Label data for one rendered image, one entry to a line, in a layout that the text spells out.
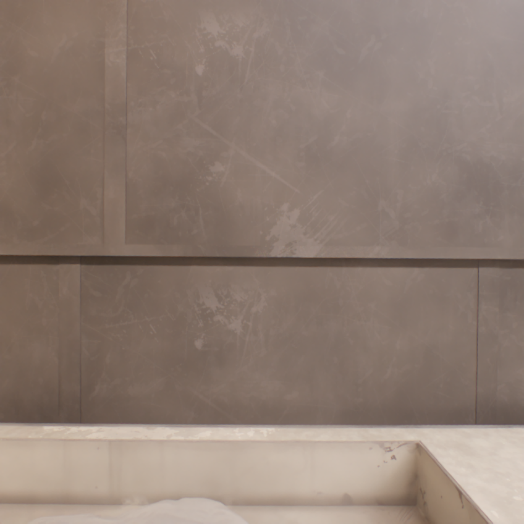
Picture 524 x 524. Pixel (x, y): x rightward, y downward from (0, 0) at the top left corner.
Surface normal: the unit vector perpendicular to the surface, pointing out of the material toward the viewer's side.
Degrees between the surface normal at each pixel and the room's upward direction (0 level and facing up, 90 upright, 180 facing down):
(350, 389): 90
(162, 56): 90
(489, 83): 90
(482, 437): 0
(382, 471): 90
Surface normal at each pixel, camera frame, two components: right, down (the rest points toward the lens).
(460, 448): 0.01, -1.00
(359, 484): 0.01, 0.01
